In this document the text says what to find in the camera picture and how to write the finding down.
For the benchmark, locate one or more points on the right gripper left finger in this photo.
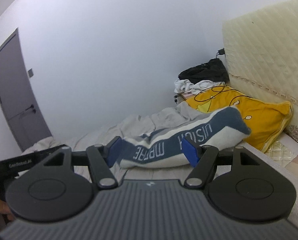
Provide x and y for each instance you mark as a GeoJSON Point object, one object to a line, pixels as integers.
{"type": "Point", "coordinates": [63, 184]}

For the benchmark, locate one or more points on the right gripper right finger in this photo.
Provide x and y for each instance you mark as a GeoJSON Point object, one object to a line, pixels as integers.
{"type": "Point", "coordinates": [237, 183]}

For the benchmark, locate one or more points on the cream and blue fleece sweater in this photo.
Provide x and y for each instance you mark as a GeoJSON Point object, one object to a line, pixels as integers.
{"type": "Point", "coordinates": [223, 128]}

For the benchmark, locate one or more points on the white clothing pile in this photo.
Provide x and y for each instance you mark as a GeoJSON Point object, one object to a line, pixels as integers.
{"type": "Point", "coordinates": [187, 87]}

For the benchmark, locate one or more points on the black clothing pile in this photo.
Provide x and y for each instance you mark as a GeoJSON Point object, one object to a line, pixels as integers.
{"type": "Point", "coordinates": [213, 70]}

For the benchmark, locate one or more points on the grey bed sheet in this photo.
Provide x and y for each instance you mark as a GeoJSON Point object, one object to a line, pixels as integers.
{"type": "Point", "coordinates": [170, 117]}

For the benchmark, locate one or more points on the yellow pillow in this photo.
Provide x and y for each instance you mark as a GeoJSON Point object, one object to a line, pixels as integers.
{"type": "Point", "coordinates": [266, 120]}

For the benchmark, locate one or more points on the grey door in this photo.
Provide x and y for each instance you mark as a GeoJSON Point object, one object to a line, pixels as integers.
{"type": "Point", "coordinates": [17, 100]}

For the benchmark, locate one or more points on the wooden bedside table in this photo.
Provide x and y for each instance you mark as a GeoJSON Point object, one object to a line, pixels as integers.
{"type": "Point", "coordinates": [180, 97]}

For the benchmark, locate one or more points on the cream quilted headboard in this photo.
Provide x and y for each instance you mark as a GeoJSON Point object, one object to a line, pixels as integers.
{"type": "Point", "coordinates": [261, 49]}

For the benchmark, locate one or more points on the black wall charger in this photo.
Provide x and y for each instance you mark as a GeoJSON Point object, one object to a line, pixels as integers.
{"type": "Point", "coordinates": [220, 52]}

